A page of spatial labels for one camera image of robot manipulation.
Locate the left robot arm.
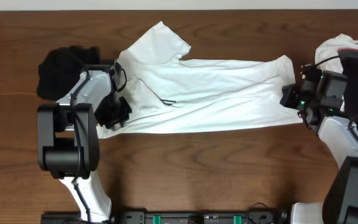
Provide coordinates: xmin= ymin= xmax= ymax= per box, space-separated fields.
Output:
xmin=37 ymin=60 xmax=132 ymax=224

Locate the folded black cloth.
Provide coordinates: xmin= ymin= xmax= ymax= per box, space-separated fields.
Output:
xmin=37 ymin=45 xmax=100 ymax=101

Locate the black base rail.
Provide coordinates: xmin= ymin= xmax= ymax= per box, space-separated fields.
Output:
xmin=40 ymin=208 xmax=288 ymax=224

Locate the white robot print t-shirt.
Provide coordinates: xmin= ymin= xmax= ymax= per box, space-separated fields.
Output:
xmin=97 ymin=22 xmax=300 ymax=139

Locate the plain white t-shirt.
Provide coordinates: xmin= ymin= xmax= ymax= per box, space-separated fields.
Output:
xmin=314 ymin=34 xmax=358 ymax=73

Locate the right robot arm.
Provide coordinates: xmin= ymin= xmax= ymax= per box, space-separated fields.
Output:
xmin=280 ymin=64 xmax=358 ymax=224

